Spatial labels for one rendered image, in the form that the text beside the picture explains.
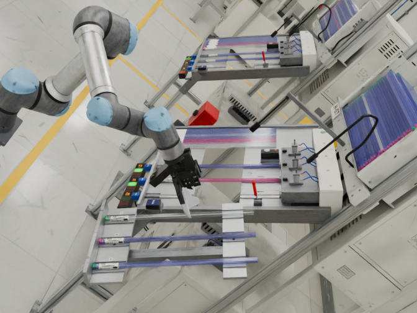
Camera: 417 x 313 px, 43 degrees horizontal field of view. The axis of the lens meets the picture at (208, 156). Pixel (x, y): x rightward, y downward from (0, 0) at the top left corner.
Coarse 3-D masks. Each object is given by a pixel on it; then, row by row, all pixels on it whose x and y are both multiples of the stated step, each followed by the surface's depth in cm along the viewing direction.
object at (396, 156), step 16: (400, 64) 218; (368, 80) 221; (416, 80) 220; (352, 96) 225; (336, 112) 236; (416, 128) 168; (400, 144) 169; (416, 144) 168; (352, 160) 188; (384, 160) 173; (400, 160) 172; (368, 176) 176; (384, 176) 176; (416, 176) 174; (400, 192) 178; (144, 224) 193; (208, 224) 234; (208, 240) 229; (96, 288) 213
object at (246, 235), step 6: (204, 234) 169; (210, 234) 169; (216, 234) 169; (222, 234) 168; (228, 234) 168; (234, 234) 168; (240, 234) 168; (246, 234) 168; (252, 234) 167; (102, 240) 170; (126, 240) 169; (132, 240) 169; (138, 240) 169; (144, 240) 169; (150, 240) 169; (156, 240) 169; (162, 240) 169; (168, 240) 169; (174, 240) 169; (180, 240) 169
